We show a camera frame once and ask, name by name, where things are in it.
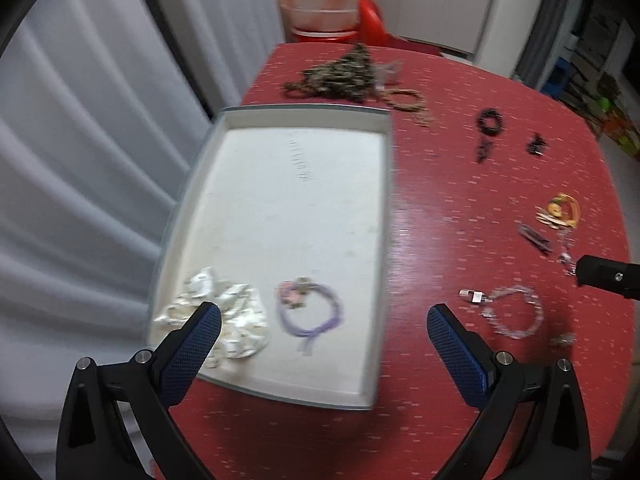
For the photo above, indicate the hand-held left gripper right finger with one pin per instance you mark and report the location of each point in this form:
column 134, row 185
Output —
column 457, row 355

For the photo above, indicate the clear plastic bucket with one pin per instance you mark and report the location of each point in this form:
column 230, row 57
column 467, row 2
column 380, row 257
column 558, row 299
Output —
column 320, row 5

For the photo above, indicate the thin black hair clip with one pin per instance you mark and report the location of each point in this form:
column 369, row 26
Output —
column 484, row 149

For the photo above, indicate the clear plastic hair claw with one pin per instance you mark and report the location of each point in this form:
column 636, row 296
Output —
column 390, row 76

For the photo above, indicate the cluttered shelf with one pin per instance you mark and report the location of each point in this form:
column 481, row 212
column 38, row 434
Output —
column 600, row 60

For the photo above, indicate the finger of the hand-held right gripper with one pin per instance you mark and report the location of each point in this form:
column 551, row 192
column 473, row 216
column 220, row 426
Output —
column 607, row 275

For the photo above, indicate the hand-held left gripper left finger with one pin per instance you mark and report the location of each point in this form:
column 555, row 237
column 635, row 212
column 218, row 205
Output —
column 195, row 355

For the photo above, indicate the grey curtain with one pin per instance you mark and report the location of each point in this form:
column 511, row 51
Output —
column 545, row 20

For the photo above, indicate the small silver earring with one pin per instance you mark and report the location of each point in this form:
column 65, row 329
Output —
column 562, row 340

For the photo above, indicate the white satin scrunchie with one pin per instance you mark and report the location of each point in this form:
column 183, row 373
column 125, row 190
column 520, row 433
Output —
column 240, row 320

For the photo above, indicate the leopard print scrunchie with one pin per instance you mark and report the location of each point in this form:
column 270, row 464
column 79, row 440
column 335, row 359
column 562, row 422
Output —
column 345, row 77

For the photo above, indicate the dark hair clip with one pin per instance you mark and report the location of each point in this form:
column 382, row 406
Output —
column 535, row 237

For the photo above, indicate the cream butterfly dangle earring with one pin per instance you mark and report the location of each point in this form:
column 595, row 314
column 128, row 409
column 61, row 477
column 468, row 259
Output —
column 547, row 218

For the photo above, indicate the white shallow box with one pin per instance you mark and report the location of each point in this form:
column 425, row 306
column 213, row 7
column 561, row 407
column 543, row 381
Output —
column 300, row 200

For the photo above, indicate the white curtain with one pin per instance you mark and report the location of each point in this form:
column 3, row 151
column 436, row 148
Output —
column 75, row 135

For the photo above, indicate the small black hair accessory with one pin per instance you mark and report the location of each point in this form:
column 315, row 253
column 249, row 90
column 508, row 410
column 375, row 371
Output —
column 536, row 145

